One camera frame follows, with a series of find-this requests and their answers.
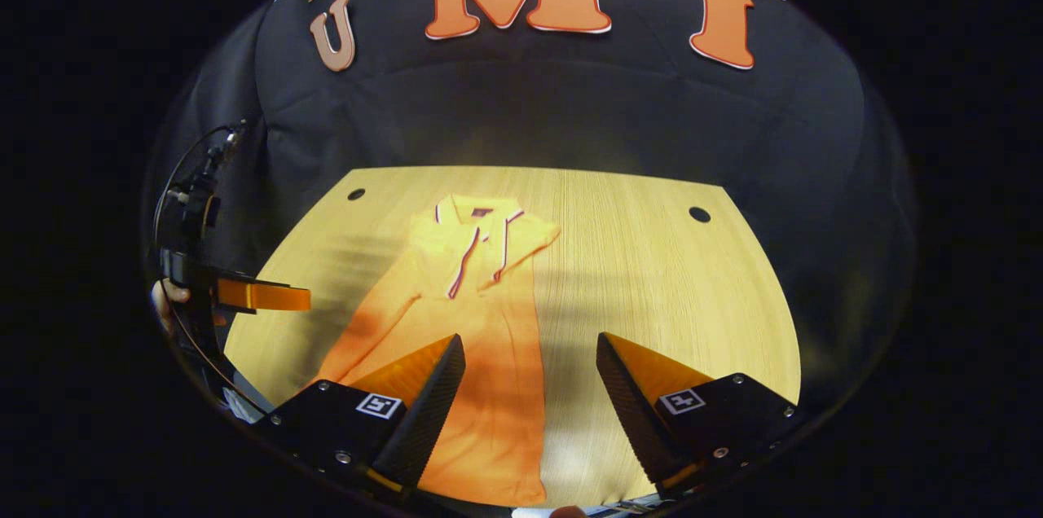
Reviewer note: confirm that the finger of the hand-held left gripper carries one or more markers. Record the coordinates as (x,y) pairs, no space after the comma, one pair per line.
(265,296)

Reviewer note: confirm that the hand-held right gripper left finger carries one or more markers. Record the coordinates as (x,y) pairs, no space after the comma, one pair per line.
(432,404)

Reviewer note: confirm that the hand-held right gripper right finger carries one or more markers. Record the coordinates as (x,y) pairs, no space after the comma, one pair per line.
(627,404)

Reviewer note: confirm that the orange polo T-shirt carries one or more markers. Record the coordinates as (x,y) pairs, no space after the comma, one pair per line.
(489,355)

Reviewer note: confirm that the black backdrop cloth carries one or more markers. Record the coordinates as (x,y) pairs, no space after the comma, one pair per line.
(570,111)

